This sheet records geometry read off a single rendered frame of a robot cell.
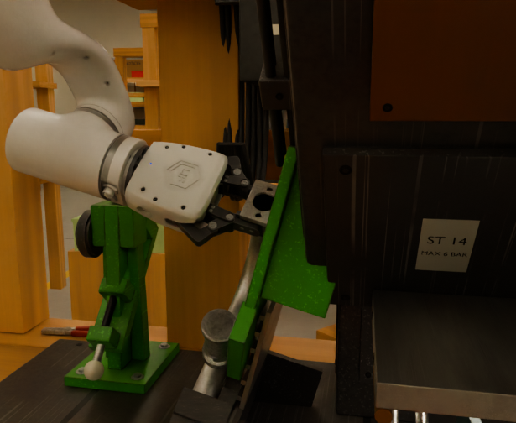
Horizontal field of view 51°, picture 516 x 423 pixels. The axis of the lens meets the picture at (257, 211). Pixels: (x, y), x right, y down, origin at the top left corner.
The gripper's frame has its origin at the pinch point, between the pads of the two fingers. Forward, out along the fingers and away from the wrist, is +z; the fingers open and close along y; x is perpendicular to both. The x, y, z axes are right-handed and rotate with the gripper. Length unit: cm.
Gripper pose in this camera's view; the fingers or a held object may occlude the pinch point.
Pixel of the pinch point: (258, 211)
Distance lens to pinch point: 63.9
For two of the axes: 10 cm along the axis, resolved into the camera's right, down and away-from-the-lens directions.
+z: 9.5, 2.9, -1.4
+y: 3.2, -7.9, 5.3
